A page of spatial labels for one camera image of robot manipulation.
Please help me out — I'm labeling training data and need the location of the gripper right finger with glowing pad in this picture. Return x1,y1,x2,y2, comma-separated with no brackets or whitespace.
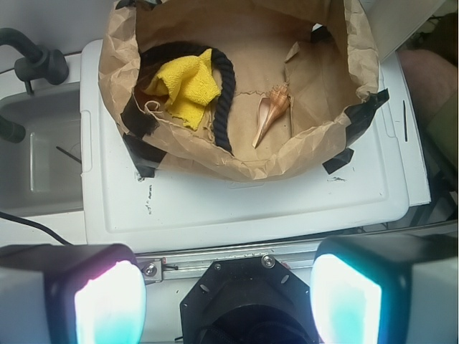
310,234,458,343

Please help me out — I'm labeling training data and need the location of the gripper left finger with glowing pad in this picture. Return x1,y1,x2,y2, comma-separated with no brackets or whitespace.
1,244,146,343

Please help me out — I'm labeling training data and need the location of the white plastic bin lid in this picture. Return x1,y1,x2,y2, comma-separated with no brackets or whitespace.
80,40,410,253

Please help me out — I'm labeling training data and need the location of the grey sink basin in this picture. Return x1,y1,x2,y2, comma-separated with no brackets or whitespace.
1,82,82,217

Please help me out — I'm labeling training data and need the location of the crumpled brown paper bag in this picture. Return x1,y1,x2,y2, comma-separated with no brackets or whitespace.
99,1,389,182

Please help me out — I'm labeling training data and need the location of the yellow microfibre cloth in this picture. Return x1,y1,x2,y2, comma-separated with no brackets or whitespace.
143,48,221,131

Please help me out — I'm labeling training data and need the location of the black cable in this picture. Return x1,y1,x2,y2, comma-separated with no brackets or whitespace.
0,211,69,246

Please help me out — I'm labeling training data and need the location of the aluminium extrusion rail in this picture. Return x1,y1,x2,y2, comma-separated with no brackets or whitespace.
136,242,319,285

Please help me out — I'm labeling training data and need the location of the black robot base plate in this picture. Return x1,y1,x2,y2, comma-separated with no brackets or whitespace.
180,263,319,343

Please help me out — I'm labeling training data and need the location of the dark navy twisted rope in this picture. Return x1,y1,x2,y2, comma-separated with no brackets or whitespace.
138,42,237,156

